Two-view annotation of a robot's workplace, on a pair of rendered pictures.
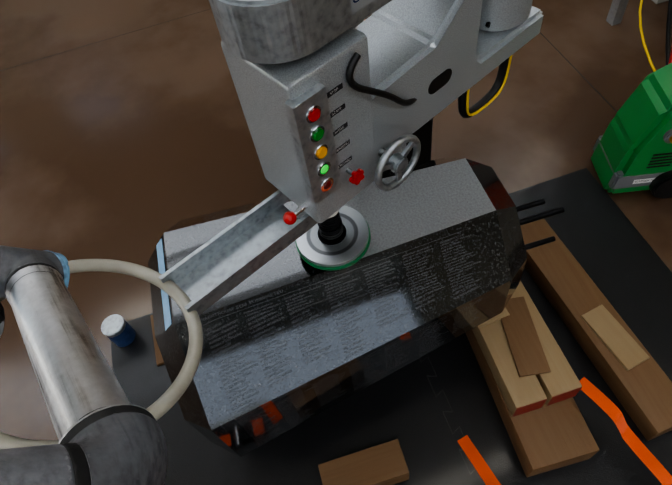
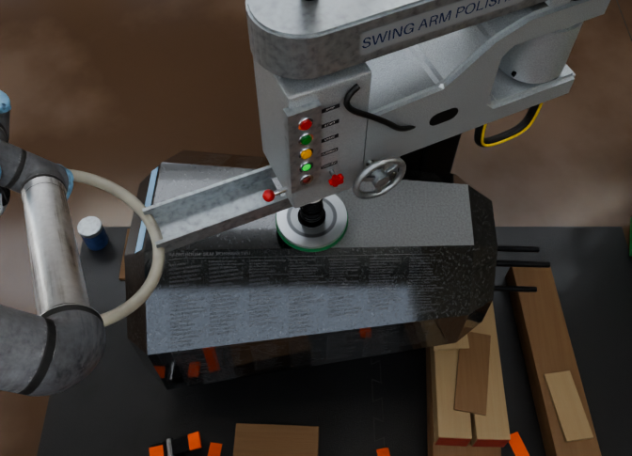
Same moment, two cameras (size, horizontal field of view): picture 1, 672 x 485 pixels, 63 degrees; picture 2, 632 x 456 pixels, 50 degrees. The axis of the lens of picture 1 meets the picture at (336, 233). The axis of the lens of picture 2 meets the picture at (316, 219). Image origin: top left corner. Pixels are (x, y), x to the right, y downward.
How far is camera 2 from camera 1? 49 cm
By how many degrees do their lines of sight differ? 6
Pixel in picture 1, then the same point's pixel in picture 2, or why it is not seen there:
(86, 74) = not seen: outside the picture
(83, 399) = (61, 293)
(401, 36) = (418, 68)
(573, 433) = not seen: outside the picture
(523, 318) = (481, 356)
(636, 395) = not seen: outside the picture
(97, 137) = (132, 26)
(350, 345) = (295, 322)
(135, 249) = (134, 157)
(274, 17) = (290, 47)
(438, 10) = (455, 57)
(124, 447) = (79, 332)
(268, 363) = (216, 313)
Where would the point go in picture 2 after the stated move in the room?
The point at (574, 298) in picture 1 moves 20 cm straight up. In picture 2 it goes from (545, 354) to (560, 335)
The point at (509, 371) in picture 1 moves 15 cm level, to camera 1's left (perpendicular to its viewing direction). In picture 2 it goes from (446, 400) to (403, 394)
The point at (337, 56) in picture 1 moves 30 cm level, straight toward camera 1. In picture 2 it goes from (339, 83) to (306, 197)
